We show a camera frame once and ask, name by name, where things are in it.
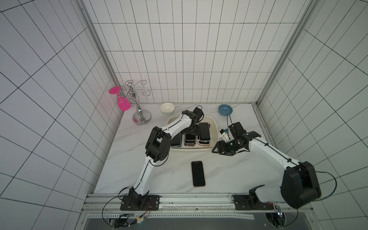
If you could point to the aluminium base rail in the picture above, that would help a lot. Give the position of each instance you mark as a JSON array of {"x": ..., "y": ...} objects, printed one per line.
[{"x": 107, "y": 207}]

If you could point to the phone with pink case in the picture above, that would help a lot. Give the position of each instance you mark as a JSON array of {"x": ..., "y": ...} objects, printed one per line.
[{"x": 198, "y": 174}]

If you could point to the white plastic storage box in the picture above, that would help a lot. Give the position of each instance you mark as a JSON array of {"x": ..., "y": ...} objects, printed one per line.
[{"x": 214, "y": 138}]

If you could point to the blue ceramic bowl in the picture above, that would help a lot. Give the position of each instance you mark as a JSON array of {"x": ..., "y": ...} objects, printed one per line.
[{"x": 225, "y": 110}]

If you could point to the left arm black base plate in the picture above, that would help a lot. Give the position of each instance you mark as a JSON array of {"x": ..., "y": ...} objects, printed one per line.
[{"x": 148, "y": 202}]

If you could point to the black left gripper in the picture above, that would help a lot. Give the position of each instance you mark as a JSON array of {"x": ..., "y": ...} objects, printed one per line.
[{"x": 197, "y": 130}]

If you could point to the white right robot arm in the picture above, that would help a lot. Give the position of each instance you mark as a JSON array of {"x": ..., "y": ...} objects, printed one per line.
[{"x": 299, "y": 183}]

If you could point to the stack phone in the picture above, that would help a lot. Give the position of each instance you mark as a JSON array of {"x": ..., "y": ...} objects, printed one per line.
[
  {"x": 190, "y": 138},
  {"x": 205, "y": 132},
  {"x": 176, "y": 141}
]

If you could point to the white ceramic bowl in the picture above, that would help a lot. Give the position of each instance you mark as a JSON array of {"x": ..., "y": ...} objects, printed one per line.
[{"x": 167, "y": 108}]

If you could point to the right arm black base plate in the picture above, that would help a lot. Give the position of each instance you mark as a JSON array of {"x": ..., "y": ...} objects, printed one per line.
[{"x": 244, "y": 202}]

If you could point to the chrome wine glass rack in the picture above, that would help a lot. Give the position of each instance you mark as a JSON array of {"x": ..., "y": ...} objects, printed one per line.
[{"x": 141, "y": 116}]

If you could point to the pink plastic wine glass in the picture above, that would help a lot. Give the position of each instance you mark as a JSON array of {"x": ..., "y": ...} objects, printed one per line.
[{"x": 122, "y": 102}]

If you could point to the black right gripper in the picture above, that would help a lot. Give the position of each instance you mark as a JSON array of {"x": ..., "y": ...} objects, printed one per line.
[{"x": 225, "y": 147}]

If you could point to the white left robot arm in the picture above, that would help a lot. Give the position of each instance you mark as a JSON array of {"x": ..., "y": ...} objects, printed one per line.
[{"x": 158, "y": 148}]

